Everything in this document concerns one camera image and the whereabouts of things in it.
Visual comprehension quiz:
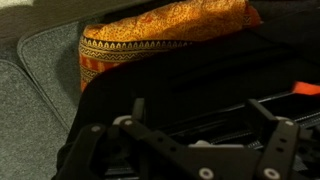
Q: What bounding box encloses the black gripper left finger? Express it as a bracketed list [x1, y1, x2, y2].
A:
[58, 97, 216, 180]

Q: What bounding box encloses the orange patterned cloth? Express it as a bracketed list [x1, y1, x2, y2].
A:
[78, 0, 263, 93]

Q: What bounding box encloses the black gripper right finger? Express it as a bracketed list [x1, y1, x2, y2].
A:
[245, 98, 301, 180]

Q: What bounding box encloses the grey fabric sofa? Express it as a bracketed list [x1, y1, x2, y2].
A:
[0, 0, 158, 180]

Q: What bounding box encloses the red zipper pull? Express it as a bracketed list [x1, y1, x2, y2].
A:
[291, 80, 320, 97]

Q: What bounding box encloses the black fabric wheeled suitcase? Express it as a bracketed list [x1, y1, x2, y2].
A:
[53, 0, 320, 180]

